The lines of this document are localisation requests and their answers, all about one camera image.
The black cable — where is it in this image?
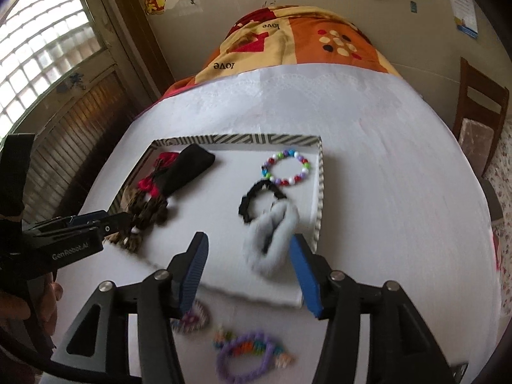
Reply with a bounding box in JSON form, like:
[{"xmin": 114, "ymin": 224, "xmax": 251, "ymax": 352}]
[{"xmin": 0, "ymin": 320, "xmax": 140, "ymax": 384}]

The glass block window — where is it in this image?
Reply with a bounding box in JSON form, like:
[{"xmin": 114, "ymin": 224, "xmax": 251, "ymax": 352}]
[{"xmin": 0, "ymin": 0, "xmax": 110, "ymax": 129}]

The black scrunchie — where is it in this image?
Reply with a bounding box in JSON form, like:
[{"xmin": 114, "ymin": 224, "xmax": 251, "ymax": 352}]
[{"xmin": 239, "ymin": 180, "xmax": 287, "ymax": 225}]

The black fabric headband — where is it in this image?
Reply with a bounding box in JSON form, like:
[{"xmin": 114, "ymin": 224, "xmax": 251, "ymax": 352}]
[{"xmin": 160, "ymin": 143, "xmax": 216, "ymax": 201}]

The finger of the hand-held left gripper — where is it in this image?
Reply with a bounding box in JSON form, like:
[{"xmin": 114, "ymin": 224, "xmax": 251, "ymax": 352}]
[
  {"xmin": 40, "ymin": 212, "xmax": 133, "ymax": 249},
  {"xmin": 23, "ymin": 210, "xmax": 110, "ymax": 236}
]

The red bow hair tie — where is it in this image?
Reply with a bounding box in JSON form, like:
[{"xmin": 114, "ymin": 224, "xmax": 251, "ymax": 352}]
[{"xmin": 138, "ymin": 151, "xmax": 179, "ymax": 200}]

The wooden door panel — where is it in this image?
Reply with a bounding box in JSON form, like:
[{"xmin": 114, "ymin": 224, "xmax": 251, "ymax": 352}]
[{"xmin": 8, "ymin": 64, "xmax": 161, "ymax": 225}]

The white embossed tablecloth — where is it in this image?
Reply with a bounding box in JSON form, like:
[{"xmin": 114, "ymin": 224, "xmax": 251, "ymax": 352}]
[{"xmin": 52, "ymin": 64, "xmax": 502, "ymax": 384}]

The orange printed blanket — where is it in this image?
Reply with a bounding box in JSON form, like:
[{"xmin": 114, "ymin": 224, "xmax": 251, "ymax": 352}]
[{"xmin": 160, "ymin": 4, "xmax": 403, "ymax": 97}]

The purple bead bracelet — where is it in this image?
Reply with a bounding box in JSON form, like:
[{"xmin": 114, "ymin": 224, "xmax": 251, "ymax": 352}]
[{"xmin": 217, "ymin": 330, "xmax": 281, "ymax": 383}]

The multicolour bead bracelet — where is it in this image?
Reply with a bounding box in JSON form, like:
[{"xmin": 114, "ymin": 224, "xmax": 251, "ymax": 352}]
[{"xmin": 262, "ymin": 150, "xmax": 312, "ymax": 187}]

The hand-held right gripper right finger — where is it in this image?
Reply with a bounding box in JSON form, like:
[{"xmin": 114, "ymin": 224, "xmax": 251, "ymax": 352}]
[{"xmin": 290, "ymin": 234, "xmax": 457, "ymax": 384}]

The brown wooden chair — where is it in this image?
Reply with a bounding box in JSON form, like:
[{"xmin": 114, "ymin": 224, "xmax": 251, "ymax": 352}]
[{"xmin": 452, "ymin": 57, "xmax": 510, "ymax": 177}]

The grey fluffy scrunchie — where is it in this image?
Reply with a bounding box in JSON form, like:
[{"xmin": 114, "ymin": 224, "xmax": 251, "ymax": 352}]
[{"xmin": 244, "ymin": 200, "xmax": 300, "ymax": 277}]

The blue butterfly sticker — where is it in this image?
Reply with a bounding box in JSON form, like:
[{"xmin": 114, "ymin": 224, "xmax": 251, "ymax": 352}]
[{"xmin": 59, "ymin": 73, "xmax": 87, "ymax": 93}]

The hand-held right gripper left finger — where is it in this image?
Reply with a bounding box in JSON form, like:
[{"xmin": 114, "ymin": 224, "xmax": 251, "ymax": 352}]
[{"xmin": 52, "ymin": 231, "xmax": 211, "ymax": 384}]

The leopard print scrunchie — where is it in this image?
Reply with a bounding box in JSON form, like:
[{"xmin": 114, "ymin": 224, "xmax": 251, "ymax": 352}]
[{"xmin": 110, "ymin": 191, "xmax": 169, "ymax": 253}]

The wall calendar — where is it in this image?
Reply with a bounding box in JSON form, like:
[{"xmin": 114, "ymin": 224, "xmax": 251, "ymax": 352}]
[{"xmin": 442, "ymin": 0, "xmax": 479, "ymax": 40}]

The floral print bedding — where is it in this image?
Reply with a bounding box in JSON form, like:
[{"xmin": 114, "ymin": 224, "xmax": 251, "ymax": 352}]
[{"xmin": 482, "ymin": 144, "xmax": 512, "ymax": 273}]

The pink bead bracelet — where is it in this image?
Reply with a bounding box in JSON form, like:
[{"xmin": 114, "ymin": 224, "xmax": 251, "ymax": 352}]
[{"xmin": 171, "ymin": 300, "xmax": 212, "ymax": 335}]

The person's left hand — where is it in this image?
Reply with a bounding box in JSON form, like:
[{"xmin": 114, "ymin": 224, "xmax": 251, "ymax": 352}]
[{"xmin": 0, "ymin": 281, "xmax": 65, "ymax": 342}]

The striped rim white box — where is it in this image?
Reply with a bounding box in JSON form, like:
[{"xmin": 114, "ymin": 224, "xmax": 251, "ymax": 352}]
[{"xmin": 105, "ymin": 133, "xmax": 324, "ymax": 309}]

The pink chair cushion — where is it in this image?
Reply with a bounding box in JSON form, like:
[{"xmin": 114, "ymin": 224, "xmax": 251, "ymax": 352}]
[{"xmin": 458, "ymin": 118, "xmax": 500, "ymax": 177}]

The small bead charm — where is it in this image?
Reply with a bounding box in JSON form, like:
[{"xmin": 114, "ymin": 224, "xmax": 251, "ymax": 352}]
[{"xmin": 214, "ymin": 328, "xmax": 235, "ymax": 349}]

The rainbow bead bracelet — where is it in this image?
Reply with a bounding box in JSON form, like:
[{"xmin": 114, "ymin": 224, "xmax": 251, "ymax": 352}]
[{"xmin": 230, "ymin": 338, "xmax": 295, "ymax": 369}]

